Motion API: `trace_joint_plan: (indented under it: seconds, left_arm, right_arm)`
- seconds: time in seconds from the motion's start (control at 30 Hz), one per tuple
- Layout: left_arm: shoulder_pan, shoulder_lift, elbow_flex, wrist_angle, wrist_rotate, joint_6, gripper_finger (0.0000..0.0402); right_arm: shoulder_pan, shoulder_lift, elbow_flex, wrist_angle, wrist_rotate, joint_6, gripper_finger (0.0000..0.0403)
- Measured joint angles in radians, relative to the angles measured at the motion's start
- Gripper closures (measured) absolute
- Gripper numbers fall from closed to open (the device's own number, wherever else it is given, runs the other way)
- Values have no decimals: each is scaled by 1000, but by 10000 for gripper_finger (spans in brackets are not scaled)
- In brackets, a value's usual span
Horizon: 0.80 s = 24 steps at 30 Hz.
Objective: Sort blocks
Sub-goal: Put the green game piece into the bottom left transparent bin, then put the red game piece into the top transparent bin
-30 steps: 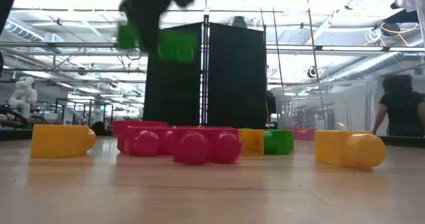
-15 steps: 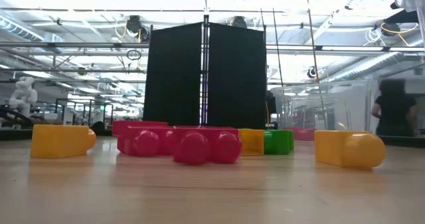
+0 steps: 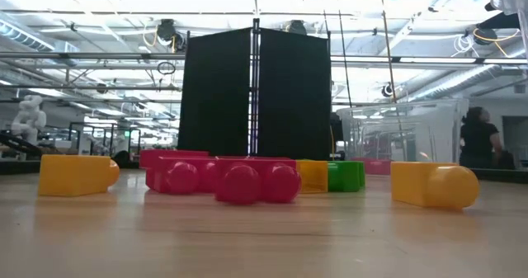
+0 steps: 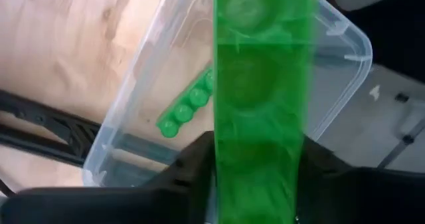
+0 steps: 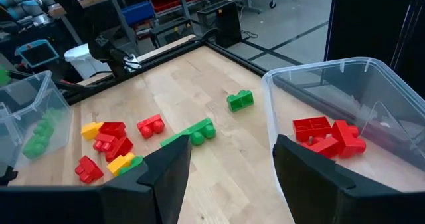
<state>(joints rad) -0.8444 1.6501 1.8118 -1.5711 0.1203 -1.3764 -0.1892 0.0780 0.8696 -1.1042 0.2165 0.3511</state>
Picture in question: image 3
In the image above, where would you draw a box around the red toy block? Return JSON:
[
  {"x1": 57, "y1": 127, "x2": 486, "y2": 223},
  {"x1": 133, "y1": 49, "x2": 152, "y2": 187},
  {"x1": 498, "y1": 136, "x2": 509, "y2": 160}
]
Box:
[
  {"x1": 213, "y1": 157, "x2": 303, "y2": 206},
  {"x1": 144, "y1": 156, "x2": 218, "y2": 195},
  {"x1": 350, "y1": 157, "x2": 392, "y2": 177},
  {"x1": 139, "y1": 148, "x2": 210, "y2": 170}
]

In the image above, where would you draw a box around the yellow toy block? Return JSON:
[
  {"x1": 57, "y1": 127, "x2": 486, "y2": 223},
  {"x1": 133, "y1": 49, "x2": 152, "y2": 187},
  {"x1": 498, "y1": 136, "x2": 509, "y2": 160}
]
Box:
[
  {"x1": 295, "y1": 159, "x2": 330, "y2": 195},
  {"x1": 38, "y1": 153, "x2": 121, "y2": 198},
  {"x1": 390, "y1": 161, "x2": 481, "y2": 211}
]

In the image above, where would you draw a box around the black folding screen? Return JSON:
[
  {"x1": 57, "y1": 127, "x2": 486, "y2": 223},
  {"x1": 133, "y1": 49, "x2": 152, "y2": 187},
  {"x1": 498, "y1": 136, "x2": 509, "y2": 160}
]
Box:
[{"x1": 177, "y1": 17, "x2": 333, "y2": 160}]

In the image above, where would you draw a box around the clear plastic container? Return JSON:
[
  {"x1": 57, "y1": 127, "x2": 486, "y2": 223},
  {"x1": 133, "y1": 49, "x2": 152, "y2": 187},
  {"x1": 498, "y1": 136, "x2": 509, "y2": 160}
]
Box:
[{"x1": 336, "y1": 97, "x2": 470, "y2": 176}]

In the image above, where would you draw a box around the person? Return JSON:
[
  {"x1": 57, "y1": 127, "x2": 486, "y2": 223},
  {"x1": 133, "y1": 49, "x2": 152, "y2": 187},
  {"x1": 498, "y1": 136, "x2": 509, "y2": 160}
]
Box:
[{"x1": 459, "y1": 106, "x2": 505, "y2": 170}]

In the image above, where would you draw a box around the black bag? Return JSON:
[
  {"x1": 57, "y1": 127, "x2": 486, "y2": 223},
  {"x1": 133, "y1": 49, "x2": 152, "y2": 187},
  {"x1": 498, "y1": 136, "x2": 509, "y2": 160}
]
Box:
[{"x1": 497, "y1": 149, "x2": 516, "y2": 171}]

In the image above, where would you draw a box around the black hanging cable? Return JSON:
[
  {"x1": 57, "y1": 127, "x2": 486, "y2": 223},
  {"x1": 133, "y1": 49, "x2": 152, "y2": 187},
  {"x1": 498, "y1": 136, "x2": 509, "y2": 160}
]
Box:
[{"x1": 336, "y1": 0, "x2": 354, "y2": 108}]

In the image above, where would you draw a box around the yellow cable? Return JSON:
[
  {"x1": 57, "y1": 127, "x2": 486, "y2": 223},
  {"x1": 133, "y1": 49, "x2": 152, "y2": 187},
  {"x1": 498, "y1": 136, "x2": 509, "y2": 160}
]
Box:
[{"x1": 378, "y1": 0, "x2": 399, "y2": 104}]

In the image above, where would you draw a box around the silver ventilation duct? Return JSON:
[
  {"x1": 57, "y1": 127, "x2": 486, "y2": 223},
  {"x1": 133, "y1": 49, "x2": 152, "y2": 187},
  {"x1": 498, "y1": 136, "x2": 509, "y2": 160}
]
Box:
[{"x1": 406, "y1": 63, "x2": 528, "y2": 104}]

